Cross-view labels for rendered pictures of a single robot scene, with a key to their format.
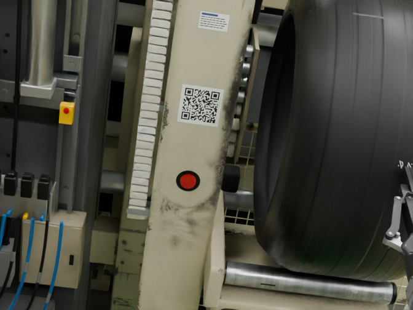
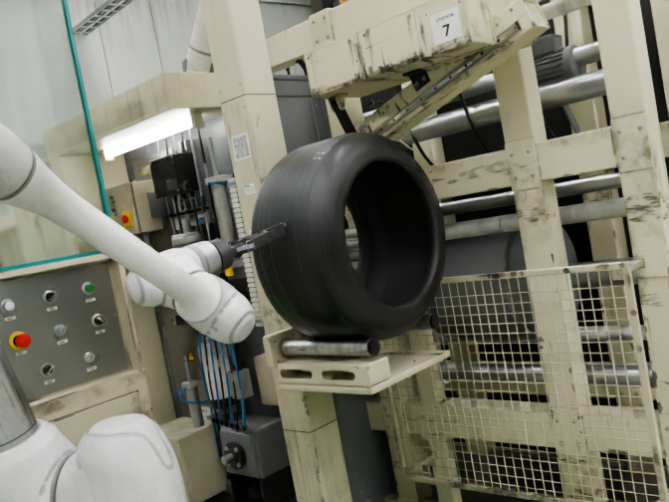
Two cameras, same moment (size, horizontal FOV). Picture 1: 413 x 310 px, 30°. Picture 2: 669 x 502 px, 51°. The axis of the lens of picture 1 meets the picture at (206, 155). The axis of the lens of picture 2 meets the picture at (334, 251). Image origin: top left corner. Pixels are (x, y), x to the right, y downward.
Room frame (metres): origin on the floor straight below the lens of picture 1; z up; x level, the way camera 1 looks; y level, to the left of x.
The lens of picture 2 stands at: (-0.03, -1.71, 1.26)
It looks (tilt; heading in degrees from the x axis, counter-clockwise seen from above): 3 degrees down; 47
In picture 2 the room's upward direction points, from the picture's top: 11 degrees counter-clockwise
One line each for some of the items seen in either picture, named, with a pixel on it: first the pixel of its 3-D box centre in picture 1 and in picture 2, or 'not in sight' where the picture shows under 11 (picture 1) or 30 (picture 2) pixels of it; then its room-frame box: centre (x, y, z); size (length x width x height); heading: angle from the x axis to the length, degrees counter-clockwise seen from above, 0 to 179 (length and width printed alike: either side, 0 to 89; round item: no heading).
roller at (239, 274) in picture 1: (307, 282); (327, 347); (1.23, -0.24, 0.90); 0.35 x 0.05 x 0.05; 94
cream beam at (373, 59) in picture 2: not in sight; (403, 50); (1.67, -0.33, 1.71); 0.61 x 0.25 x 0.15; 94
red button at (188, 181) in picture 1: (188, 179); not in sight; (1.27, 0.03, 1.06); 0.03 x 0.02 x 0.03; 94
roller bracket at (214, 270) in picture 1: (215, 230); (316, 336); (1.36, -0.05, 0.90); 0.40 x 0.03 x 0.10; 4
